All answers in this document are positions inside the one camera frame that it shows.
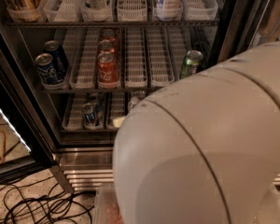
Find clear water bottle front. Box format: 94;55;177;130
128;96;140;110

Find blue pepsi can rear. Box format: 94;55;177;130
43;40;69;76

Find blue can bottom rear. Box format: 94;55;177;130
87;92;105;118

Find stainless steel fridge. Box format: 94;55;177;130
0;0;280;194

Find clear water bottle rear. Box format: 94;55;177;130
131;91;147;100

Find blue pepsi can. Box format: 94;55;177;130
43;40;69;76
35;53;63;85

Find clear water bottle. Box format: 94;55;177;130
128;96;140;110
131;91;147;100

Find red coca-cola can front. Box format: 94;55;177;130
97;52;119;84

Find red coca-cola can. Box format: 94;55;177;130
97;52;119;84
101;29;119;44
98;40;116;53

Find green soda can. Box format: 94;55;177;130
179;50;203;79

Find blue pepsi can front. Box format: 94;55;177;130
35;53;63;85

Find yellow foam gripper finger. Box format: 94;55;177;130
112;117;125;128

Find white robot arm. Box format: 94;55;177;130
113;41;280;224

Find blue can bottom front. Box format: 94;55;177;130
82;103;97;125

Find red coca-cola can rear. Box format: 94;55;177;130
101;29;119;44

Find open fridge glass door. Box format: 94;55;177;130
0;50;52;185

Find left clear plastic bin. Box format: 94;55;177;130
93;183;124;224

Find red coca-cola can middle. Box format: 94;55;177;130
98;40;116;53

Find black floor cables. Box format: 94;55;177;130
0;175;94;224

